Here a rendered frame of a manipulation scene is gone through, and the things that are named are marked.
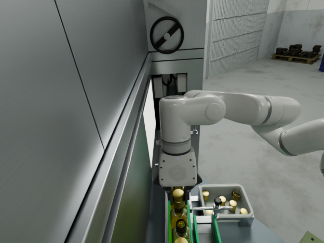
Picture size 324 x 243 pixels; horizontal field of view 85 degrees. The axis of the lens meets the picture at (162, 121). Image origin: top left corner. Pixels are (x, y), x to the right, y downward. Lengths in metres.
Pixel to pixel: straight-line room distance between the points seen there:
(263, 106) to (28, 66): 0.48
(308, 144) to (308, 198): 1.70
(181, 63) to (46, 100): 1.12
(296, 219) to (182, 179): 1.72
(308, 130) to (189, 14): 0.91
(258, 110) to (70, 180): 0.44
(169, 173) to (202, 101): 0.20
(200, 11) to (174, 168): 1.00
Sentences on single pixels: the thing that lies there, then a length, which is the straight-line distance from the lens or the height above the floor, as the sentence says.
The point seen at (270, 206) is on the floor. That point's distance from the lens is 2.10.
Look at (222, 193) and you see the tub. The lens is 1.06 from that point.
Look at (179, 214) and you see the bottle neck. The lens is 0.60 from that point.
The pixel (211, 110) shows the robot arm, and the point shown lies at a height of 1.44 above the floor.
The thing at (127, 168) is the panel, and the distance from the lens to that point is 0.44.
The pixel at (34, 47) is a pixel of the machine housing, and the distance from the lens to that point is 0.24.
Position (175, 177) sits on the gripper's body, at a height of 1.27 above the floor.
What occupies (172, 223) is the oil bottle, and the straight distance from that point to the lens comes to 0.63.
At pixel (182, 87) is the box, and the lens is 1.46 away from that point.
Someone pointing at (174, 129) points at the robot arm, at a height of 1.40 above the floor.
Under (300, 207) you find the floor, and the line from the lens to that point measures 2.22.
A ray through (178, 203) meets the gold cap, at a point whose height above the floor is 1.17.
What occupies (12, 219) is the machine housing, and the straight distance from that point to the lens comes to 0.21.
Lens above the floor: 1.64
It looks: 33 degrees down
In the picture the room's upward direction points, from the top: 5 degrees counter-clockwise
